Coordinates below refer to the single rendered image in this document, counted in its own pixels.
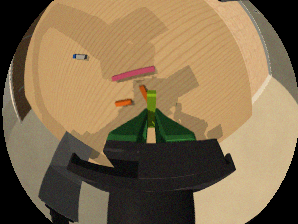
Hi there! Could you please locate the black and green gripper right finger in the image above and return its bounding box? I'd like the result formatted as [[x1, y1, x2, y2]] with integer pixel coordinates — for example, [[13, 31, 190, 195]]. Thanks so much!
[[155, 108, 197, 143]]

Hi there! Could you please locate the pink rod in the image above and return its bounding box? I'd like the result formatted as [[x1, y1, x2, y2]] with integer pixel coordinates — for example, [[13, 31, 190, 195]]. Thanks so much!
[[111, 66, 155, 81]]

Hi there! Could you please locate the orange rod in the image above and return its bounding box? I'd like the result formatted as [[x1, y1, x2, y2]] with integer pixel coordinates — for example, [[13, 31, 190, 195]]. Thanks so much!
[[115, 99, 132, 107], [139, 85, 147, 102]]

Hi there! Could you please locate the lime green rod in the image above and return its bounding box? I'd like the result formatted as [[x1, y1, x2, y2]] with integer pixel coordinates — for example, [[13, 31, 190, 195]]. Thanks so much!
[[147, 90, 156, 128]]

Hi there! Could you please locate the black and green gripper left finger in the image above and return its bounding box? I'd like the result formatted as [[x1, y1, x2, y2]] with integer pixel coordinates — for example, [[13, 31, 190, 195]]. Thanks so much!
[[106, 108, 148, 143]]

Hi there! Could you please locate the grey rod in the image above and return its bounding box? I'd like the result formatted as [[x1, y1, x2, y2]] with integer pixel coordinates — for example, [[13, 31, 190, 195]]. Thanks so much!
[[76, 54, 87, 59]]

